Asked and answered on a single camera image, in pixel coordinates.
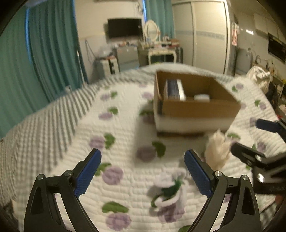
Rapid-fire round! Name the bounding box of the cream plastic bag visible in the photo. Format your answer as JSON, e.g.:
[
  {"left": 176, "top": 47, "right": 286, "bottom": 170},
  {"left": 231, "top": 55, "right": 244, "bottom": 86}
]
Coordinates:
[{"left": 204, "top": 130, "right": 231, "bottom": 171}]

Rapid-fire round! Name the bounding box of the white green fuzzy loop toy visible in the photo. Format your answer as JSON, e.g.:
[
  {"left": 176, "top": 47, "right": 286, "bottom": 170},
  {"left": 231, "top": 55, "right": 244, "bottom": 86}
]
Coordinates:
[{"left": 151, "top": 168, "right": 188, "bottom": 209}]

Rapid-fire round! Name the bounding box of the blue Vinda tissue pack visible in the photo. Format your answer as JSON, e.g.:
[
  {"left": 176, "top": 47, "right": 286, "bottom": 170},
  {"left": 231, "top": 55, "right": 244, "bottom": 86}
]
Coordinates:
[{"left": 163, "top": 79, "right": 186, "bottom": 101}]

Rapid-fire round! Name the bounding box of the grey checked bed sheet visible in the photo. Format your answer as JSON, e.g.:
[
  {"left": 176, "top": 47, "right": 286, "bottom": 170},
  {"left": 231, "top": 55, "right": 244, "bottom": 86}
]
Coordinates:
[{"left": 1, "top": 63, "right": 232, "bottom": 207}]

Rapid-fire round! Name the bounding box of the white cloth in box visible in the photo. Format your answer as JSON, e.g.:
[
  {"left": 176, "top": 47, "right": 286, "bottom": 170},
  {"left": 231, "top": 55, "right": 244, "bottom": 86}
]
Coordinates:
[{"left": 193, "top": 94, "right": 210, "bottom": 102}]

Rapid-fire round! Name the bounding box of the black range hood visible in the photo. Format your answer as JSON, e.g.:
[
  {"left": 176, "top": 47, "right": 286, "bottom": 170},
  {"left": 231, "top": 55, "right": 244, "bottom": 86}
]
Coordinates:
[{"left": 268, "top": 33, "right": 285, "bottom": 63}]

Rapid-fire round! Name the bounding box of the brown white cardboard box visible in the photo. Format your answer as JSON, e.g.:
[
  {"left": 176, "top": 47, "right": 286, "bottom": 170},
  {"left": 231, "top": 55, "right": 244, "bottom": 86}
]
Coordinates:
[{"left": 153, "top": 70, "right": 240, "bottom": 135}]

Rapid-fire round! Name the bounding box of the white floral quilted blanket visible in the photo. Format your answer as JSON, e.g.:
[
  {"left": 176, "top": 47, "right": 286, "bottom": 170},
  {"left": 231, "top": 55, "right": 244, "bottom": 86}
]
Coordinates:
[{"left": 15, "top": 78, "right": 285, "bottom": 231}]

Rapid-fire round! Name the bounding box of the white sliding wardrobe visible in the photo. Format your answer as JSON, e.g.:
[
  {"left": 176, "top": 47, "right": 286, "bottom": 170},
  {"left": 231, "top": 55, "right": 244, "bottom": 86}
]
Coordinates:
[{"left": 172, "top": 1, "right": 230, "bottom": 74}]

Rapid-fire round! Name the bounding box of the white dressing table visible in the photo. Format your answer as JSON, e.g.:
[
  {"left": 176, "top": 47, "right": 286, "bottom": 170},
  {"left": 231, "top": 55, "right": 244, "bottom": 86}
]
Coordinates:
[{"left": 138, "top": 42, "right": 177, "bottom": 67}]

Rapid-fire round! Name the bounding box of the oval vanity mirror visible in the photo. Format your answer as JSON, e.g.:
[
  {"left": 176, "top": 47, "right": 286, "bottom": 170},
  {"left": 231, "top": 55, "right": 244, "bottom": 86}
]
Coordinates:
[{"left": 143, "top": 20, "right": 160, "bottom": 42}]

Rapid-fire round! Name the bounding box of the teal window curtain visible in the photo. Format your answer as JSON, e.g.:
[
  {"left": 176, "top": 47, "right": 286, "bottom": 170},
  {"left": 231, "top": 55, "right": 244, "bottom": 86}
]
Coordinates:
[{"left": 1, "top": 0, "right": 88, "bottom": 137}]

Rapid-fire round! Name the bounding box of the grey mini fridge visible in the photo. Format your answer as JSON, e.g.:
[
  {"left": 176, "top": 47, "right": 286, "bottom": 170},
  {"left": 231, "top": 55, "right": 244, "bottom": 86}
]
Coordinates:
[{"left": 114, "top": 46, "right": 140, "bottom": 72}]

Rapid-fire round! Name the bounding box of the black wall television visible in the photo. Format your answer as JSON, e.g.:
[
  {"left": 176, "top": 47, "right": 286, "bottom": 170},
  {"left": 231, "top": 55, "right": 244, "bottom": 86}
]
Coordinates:
[{"left": 108, "top": 18, "right": 142, "bottom": 38}]

